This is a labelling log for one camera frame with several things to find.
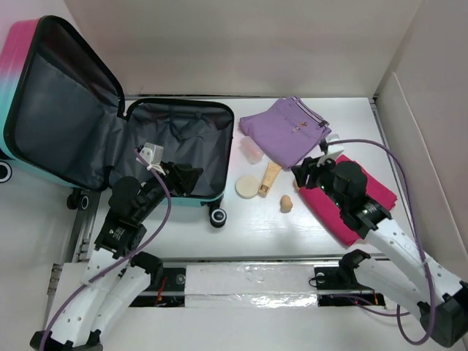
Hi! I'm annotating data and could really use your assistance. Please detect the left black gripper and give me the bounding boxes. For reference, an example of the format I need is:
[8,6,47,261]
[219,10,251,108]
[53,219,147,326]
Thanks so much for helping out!
[136,159,203,221]

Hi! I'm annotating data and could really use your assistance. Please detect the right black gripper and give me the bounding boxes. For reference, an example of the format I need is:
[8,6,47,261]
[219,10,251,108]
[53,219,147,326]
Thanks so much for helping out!
[290,152,347,209]

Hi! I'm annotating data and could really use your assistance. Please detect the tan makeup sponge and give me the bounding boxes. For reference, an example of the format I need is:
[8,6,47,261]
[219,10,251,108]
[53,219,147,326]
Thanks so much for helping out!
[280,195,293,214]

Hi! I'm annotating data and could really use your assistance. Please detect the purple shirt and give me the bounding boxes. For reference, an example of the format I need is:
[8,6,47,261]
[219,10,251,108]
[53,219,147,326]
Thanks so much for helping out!
[239,96,331,169]

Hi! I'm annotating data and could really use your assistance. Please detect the pink cloth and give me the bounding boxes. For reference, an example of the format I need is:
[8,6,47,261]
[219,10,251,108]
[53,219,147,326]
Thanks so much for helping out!
[298,168,397,246]

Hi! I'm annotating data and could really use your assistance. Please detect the round cream powder puff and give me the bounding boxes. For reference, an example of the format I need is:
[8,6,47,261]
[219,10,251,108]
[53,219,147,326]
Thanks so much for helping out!
[235,175,260,200]

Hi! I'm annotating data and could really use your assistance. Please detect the clear pink bottle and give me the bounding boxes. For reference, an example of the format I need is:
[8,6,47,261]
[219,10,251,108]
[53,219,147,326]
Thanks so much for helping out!
[239,136,264,165]

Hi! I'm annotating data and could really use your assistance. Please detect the pink and teal suitcase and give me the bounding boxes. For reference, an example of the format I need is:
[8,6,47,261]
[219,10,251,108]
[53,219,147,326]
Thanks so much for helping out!
[1,15,235,227]

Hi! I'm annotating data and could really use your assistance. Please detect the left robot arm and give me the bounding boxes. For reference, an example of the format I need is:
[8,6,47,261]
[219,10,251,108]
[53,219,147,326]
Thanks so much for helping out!
[30,162,203,350]

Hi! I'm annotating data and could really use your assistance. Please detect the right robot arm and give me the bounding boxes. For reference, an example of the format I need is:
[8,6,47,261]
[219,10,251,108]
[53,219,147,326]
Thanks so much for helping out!
[292,157,467,348]

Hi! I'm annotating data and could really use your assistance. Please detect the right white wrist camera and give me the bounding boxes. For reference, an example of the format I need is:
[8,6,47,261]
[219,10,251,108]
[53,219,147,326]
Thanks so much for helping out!
[317,134,344,165]

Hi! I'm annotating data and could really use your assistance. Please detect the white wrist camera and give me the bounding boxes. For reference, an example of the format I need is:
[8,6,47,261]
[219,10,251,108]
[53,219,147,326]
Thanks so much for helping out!
[136,142,164,166]
[317,134,344,165]

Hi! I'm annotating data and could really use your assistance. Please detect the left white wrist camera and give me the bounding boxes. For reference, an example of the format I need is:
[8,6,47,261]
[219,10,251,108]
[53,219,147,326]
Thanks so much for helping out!
[136,142,164,166]

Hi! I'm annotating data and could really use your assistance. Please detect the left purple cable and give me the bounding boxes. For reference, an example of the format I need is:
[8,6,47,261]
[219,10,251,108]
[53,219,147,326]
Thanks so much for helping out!
[38,148,173,350]

